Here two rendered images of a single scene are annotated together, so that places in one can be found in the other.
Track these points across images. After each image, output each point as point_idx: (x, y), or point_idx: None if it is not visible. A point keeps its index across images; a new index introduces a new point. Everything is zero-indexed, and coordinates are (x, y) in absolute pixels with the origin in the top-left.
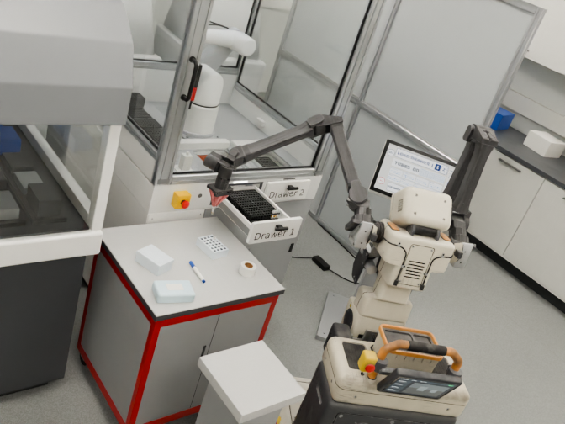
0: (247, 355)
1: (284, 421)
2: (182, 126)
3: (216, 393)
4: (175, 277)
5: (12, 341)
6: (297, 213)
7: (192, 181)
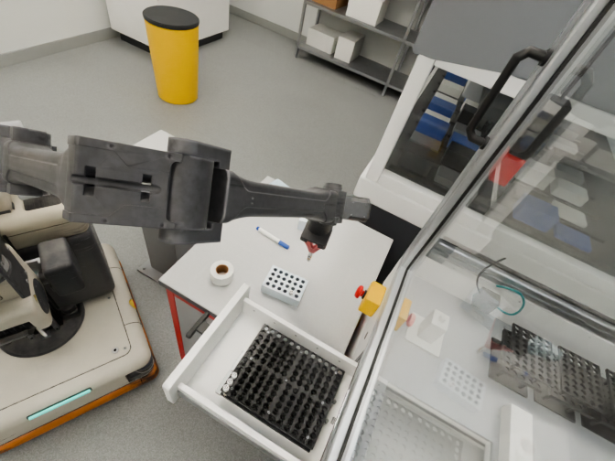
0: None
1: (124, 298)
2: (447, 199)
3: None
4: (285, 221)
5: None
6: None
7: (384, 300)
